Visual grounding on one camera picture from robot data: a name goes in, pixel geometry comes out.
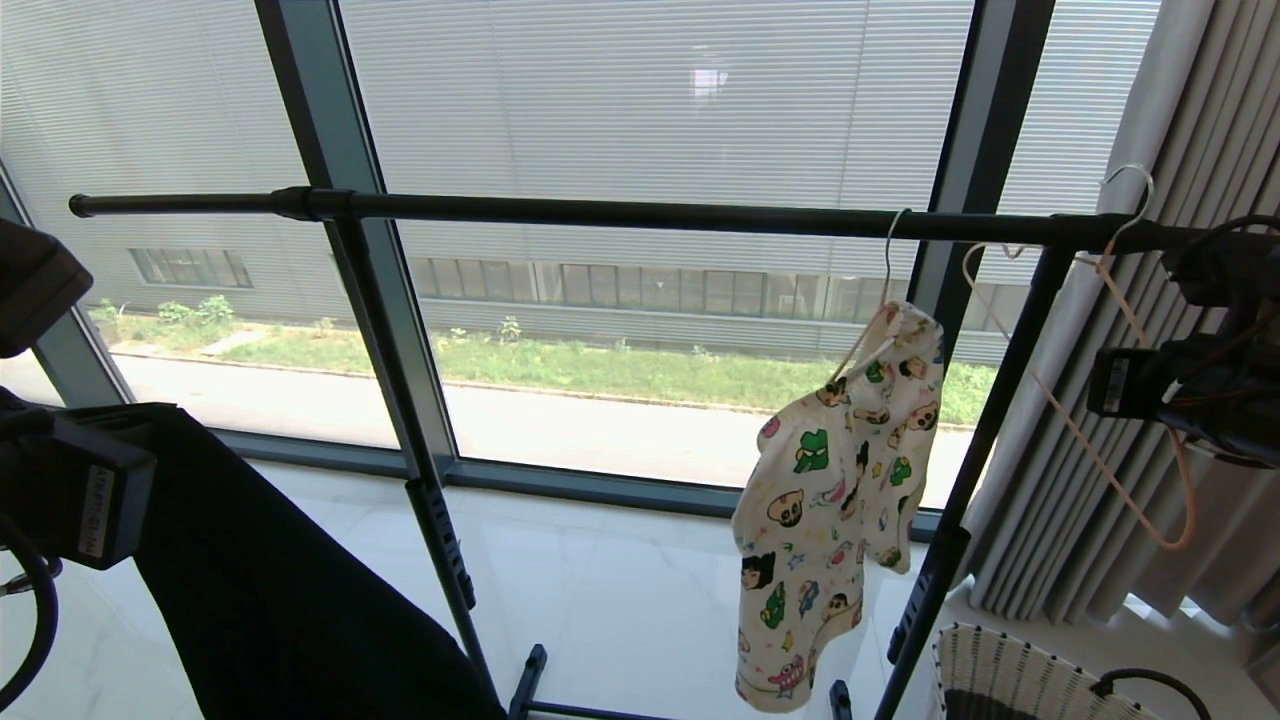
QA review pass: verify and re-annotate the white laundry basket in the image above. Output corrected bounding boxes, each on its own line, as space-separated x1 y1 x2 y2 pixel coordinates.
930 622 1216 720

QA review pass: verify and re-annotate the black cable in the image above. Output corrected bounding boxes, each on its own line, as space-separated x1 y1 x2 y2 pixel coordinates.
1160 213 1280 276
0 515 61 713

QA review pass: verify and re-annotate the pink clothes hanger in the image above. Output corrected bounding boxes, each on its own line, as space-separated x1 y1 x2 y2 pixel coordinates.
960 163 1198 553
828 207 913 386

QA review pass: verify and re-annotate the cream printed garment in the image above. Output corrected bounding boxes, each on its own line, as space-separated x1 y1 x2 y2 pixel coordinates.
732 300 946 714

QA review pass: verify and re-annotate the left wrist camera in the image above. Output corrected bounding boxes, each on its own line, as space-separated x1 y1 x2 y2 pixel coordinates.
0 413 159 571

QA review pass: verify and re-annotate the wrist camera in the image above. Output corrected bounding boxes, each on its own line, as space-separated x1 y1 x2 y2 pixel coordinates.
0 413 159 571
1087 345 1168 423

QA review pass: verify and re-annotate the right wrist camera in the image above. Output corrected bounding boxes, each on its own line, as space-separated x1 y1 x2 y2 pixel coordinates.
1087 345 1168 423

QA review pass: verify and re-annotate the window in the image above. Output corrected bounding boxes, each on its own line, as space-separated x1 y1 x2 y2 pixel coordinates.
0 0 1161 541

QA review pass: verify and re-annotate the beige curtain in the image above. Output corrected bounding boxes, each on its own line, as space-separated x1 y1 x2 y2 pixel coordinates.
965 0 1280 691

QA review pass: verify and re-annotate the black clothes rack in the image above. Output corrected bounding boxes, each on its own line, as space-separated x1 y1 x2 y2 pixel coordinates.
68 187 1280 720

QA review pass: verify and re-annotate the black garment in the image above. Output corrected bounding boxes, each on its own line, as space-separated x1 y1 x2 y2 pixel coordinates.
60 403 508 720

